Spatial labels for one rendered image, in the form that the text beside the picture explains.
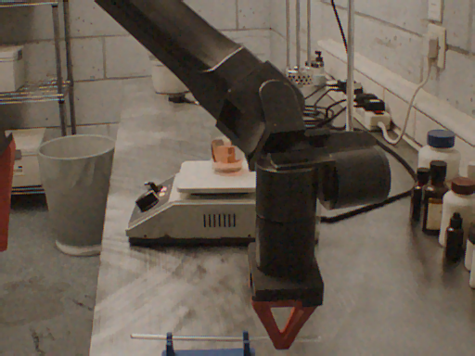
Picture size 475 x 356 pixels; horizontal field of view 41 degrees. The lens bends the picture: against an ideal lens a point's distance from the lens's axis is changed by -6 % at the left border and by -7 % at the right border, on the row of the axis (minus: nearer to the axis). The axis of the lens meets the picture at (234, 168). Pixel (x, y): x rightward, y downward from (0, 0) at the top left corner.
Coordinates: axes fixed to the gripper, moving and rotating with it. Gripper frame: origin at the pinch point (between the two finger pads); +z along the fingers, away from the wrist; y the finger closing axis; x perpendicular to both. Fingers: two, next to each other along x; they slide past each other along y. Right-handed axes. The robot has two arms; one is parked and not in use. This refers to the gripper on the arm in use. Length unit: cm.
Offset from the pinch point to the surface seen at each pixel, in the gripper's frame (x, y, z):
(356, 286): -11.4, 15.9, 2.9
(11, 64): 98, 234, 10
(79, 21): 72, 269, -4
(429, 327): -17.9, 4.7, 2.8
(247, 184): 1.9, 31.4, -5.7
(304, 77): -12, 71, -13
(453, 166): -31.5, 37.5, -5.5
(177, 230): 11.9, 30.1, 0.6
